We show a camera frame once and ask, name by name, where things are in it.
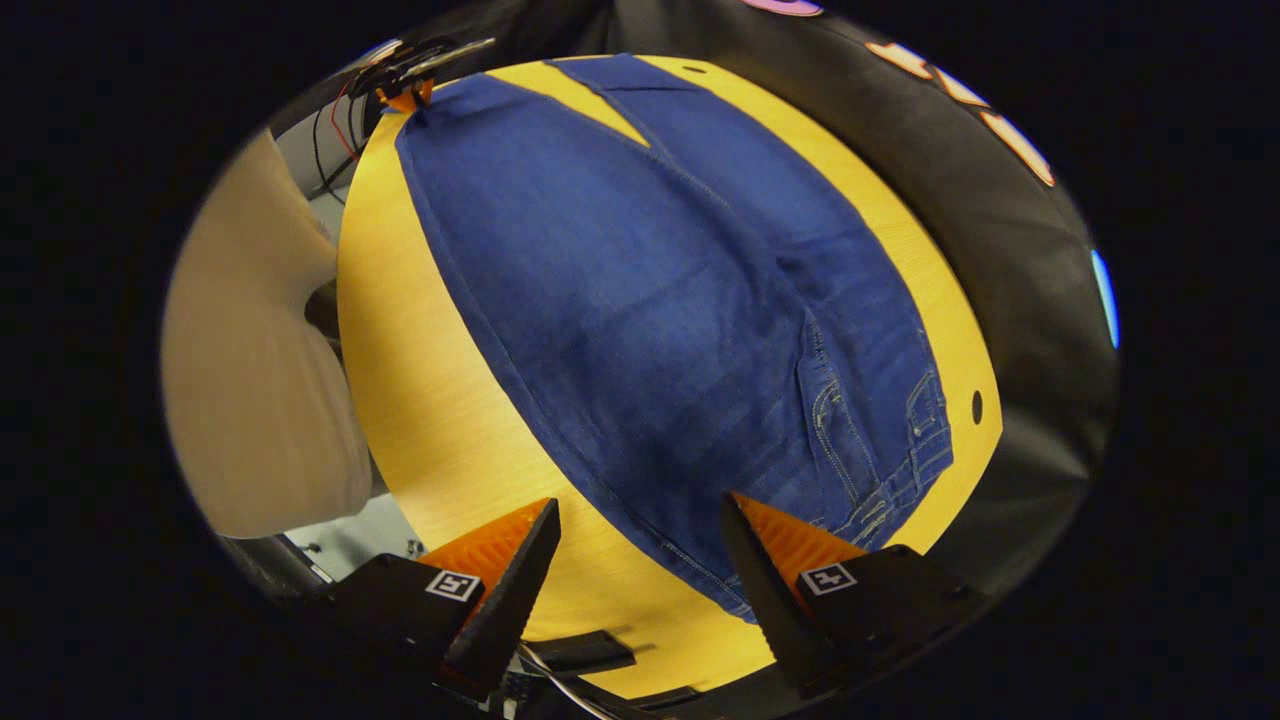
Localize person's beige clothing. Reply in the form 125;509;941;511
160;130;373;541

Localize blue jeans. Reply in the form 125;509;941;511
395;53;956;623

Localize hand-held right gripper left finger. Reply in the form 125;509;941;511
320;497;563;703

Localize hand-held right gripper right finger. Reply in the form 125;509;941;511
722;492;986;698

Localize black cable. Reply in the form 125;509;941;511
310;95;356;201

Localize red cable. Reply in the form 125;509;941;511
330;82;363;161

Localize black backdrop cloth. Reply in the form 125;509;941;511
420;0;1121;601

